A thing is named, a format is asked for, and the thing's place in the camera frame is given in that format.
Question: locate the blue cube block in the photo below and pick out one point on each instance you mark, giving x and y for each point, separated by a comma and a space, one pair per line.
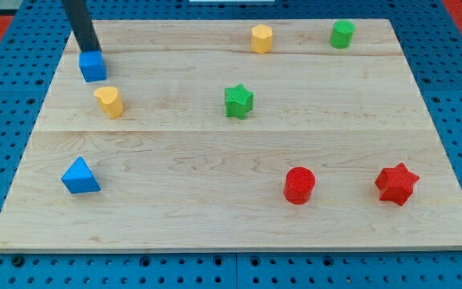
92, 66

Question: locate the light wooden board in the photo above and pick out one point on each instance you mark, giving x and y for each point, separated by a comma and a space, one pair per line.
177, 175

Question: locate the red cylinder block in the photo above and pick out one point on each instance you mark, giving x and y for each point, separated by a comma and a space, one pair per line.
299, 185

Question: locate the green cylinder block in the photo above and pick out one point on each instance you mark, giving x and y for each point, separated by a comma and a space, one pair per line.
342, 33

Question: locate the green star block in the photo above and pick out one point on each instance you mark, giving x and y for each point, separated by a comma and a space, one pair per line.
238, 101

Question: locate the yellow heart block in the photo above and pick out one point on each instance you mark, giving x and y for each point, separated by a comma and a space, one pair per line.
109, 101

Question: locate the yellow hexagon block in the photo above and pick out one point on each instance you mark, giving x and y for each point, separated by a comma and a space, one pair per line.
261, 39

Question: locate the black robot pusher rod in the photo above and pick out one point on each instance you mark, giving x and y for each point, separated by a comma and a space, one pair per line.
81, 24

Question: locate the red star block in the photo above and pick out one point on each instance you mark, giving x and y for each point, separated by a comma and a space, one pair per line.
396, 184

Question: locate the blue triangle block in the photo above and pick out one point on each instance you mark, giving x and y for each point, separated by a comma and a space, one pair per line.
79, 178

